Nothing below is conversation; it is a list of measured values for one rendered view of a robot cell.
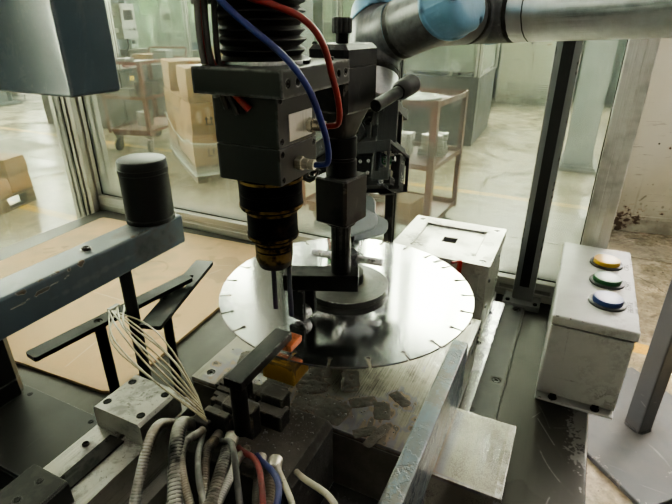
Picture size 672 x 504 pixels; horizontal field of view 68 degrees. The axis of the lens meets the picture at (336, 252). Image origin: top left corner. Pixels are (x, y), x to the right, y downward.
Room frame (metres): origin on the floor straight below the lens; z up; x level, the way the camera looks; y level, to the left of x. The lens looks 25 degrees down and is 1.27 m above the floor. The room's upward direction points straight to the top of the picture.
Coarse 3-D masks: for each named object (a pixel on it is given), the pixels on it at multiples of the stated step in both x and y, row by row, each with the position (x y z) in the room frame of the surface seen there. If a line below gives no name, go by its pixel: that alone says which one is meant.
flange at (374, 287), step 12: (360, 264) 0.62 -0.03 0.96; (360, 276) 0.56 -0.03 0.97; (372, 276) 0.58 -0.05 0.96; (384, 276) 0.59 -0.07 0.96; (360, 288) 0.55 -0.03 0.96; (372, 288) 0.55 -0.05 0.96; (384, 288) 0.55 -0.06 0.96; (324, 300) 0.53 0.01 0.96; (336, 300) 0.52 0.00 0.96; (348, 300) 0.52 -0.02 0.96; (360, 300) 0.52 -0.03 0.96; (372, 300) 0.53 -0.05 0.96
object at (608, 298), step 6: (594, 294) 0.63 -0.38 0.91; (600, 294) 0.63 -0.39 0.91; (606, 294) 0.63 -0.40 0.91; (612, 294) 0.63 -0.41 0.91; (594, 300) 0.62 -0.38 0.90; (600, 300) 0.61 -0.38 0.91; (606, 300) 0.61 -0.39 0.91; (612, 300) 0.61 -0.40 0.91; (618, 300) 0.61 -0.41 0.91; (606, 306) 0.60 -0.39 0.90; (612, 306) 0.60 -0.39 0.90; (618, 306) 0.60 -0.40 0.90
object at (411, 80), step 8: (400, 80) 0.51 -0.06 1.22; (408, 80) 0.52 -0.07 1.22; (416, 80) 0.52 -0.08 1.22; (392, 88) 0.50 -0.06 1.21; (400, 88) 0.51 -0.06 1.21; (408, 88) 0.51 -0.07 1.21; (416, 88) 0.52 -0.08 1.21; (384, 96) 0.48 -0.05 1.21; (392, 96) 0.49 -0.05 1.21; (400, 96) 0.50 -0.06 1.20; (408, 96) 0.51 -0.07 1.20; (376, 104) 0.47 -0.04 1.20; (384, 104) 0.48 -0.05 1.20
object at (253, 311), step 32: (384, 256) 0.67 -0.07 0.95; (416, 256) 0.67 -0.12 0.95; (224, 288) 0.57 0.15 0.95; (256, 288) 0.57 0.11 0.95; (416, 288) 0.57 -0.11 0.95; (448, 288) 0.57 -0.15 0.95; (224, 320) 0.50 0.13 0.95; (256, 320) 0.49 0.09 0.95; (288, 320) 0.49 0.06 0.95; (320, 320) 0.49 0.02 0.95; (352, 320) 0.49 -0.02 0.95; (384, 320) 0.49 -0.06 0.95; (416, 320) 0.49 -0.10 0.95; (448, 320) 0.49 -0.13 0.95; (288, 352) 0.43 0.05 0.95; (320, 352) 0.43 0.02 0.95; (352, 352) 0.43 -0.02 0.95; (384, 352) 0.43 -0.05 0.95; (416, 352) 0.43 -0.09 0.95
